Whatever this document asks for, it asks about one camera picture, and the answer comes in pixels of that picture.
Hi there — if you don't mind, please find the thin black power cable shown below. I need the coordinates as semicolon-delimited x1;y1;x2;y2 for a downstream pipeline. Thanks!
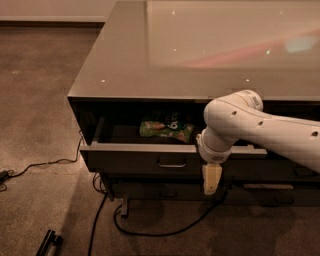
0;131;84;193

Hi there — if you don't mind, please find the black metal bracket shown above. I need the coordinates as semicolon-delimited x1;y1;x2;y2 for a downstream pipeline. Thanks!
36;229;63;256

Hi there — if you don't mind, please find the black power adapter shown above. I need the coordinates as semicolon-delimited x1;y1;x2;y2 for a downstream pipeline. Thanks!
0;170;9;182

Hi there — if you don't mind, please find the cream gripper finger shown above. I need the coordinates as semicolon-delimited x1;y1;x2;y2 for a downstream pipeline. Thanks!
204;184;218;195

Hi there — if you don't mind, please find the green snack bag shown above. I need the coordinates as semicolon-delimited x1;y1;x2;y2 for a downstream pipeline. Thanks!
139;111;195;143

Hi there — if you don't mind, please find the dark cabinet with glass top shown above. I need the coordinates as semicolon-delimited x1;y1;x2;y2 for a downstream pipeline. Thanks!
68;0;320;204

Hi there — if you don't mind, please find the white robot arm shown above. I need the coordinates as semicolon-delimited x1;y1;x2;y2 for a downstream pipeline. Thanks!
196;90;320;195

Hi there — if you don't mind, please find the thick black floor cable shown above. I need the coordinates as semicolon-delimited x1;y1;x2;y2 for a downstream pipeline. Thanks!
113;186;231;238

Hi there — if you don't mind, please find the drawer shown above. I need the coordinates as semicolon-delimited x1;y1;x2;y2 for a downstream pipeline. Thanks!
112;182;226;201
224;159;320;183
224;184;320;207
79;116;268;178

